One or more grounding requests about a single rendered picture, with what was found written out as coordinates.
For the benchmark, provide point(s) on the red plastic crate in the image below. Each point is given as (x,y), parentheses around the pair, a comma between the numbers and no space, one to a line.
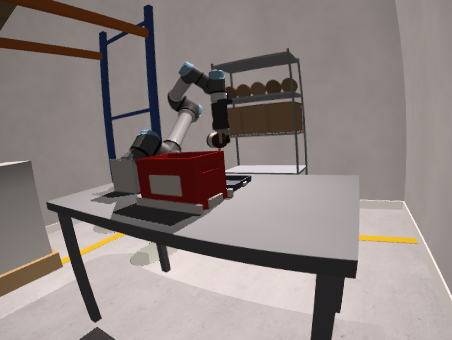
(188,177)

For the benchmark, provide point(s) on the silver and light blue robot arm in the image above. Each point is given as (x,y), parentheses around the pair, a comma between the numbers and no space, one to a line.
(148,143)

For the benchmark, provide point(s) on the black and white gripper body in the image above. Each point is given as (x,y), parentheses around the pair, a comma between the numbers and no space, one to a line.
(219,111)

